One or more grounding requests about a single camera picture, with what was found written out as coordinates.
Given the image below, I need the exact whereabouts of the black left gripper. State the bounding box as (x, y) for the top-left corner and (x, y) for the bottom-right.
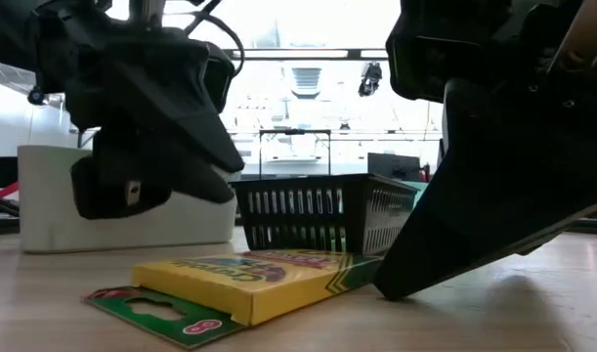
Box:
(38, 9), (245, 221)

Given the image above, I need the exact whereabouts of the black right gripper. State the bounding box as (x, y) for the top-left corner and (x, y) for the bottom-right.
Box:
(510, 0), (597, 116)

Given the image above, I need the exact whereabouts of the yellow Crayola crayon box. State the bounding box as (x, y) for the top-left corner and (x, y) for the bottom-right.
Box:
(82, 247), (385, 351)

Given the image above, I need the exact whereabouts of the teal plastic tray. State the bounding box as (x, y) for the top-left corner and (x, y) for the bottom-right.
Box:
(405, 180), (430, 206)

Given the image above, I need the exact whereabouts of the black computer monitor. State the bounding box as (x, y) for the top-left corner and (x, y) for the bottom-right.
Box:
(366, 152), (422, 183)
(0, 155), (19, 187)

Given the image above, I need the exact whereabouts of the translucent white plastic container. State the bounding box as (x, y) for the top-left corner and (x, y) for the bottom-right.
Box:
(17, 144), (241, 254)

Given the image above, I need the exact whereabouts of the black ceiling spotlight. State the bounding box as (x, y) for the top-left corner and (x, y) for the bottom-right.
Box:
(357, 62), (384, 98)
(26, 85), (48, 107)

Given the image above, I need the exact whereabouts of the black plastic slotted basket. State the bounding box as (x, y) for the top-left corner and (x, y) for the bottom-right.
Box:
(228, 172), (421, 258)

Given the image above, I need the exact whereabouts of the overhead LED light bar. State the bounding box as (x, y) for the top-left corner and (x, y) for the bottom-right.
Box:
(224, 47), (390, 62)

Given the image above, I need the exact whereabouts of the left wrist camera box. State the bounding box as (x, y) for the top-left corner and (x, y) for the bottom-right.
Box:
(202, 42), (236, 114)

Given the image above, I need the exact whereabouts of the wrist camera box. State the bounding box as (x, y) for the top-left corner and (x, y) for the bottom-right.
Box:
(202, 42), (236, 114)
(384, 0), (514, 105)

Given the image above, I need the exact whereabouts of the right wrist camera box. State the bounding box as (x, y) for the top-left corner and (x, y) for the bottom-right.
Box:
(384, 0), (514, 105)

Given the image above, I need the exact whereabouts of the long grey horizontal rail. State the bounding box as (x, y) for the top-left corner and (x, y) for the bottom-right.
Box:
(229, 127), (444, 143)

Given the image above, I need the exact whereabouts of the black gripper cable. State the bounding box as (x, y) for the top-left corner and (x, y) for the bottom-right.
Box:
(183, 9), (244, 77)

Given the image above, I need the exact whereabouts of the black metal frame stand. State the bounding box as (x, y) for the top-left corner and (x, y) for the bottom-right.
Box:
(257, 128), (333, 176)

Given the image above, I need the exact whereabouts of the silver ventilation duct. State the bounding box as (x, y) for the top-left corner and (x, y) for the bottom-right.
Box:
(288, 66), (324, 100)

